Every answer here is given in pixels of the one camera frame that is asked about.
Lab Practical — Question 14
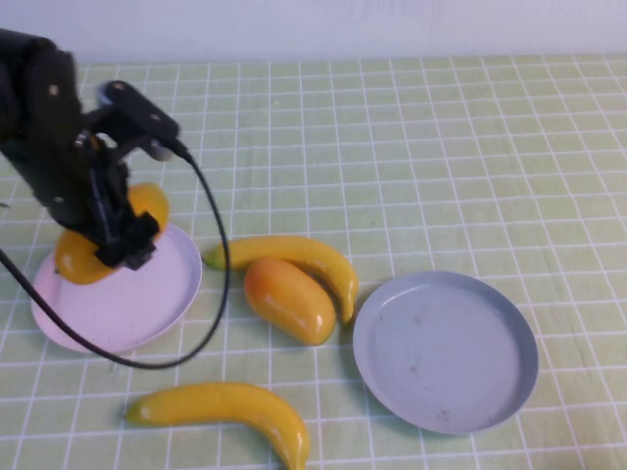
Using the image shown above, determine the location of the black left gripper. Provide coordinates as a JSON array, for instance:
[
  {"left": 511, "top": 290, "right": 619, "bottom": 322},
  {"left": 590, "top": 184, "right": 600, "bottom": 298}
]
[{"left": 4, "top": 127, "right": 164, "bottom": 271}]

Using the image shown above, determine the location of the yellow plastic mango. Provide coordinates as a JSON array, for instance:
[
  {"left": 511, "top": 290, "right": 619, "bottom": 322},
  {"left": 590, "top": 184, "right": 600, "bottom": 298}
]
[{"left": 53, "top": 182, "right": 171, "bottom": 286}]

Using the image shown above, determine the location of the yellow plastic banana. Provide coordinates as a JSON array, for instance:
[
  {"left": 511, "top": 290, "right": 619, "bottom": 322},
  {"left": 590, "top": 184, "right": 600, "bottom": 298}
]
[
  {"left": 203, "top": 235, "right": 360, "bottom": 325},
  {"left": 124, "top": 381, "right": 312, "bottom": 470}
]

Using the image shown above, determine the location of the orange-blushed plastic mango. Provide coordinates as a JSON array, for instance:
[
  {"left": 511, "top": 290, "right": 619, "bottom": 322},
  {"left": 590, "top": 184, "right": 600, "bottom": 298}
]
[{"left": 243, "top": 257, "right": 337, "bottom": 347}]

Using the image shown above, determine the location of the pink round plate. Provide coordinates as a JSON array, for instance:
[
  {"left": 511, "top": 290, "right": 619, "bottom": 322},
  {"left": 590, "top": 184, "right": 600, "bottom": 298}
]
[{"left": 29, "top": 222, "right": 204, "bottom": 354}]

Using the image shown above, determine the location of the grey-blue round plate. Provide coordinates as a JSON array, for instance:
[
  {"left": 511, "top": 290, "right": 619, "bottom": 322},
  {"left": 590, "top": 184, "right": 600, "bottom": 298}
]
[{"left": 352, "top": 270, "right": 540, "bottom": 436}]

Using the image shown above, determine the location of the green checked tablecloth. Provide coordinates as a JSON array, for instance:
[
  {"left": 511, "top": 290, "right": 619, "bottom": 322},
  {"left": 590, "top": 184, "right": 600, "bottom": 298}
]
[{"left": 0, "top": 56, "right": 627, "bottom": 470}]

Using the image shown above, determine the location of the black left camera cable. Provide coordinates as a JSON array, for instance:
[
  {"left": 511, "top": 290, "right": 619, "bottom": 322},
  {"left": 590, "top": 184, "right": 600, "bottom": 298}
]
[{"left": 0, "top": 139, "right": 231, "bottom": 371}]

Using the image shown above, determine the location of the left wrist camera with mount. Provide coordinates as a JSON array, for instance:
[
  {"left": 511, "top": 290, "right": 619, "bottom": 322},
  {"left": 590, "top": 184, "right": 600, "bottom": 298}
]
[{"left": 95, "top": 79, "right": 190, "bottom": 163}]

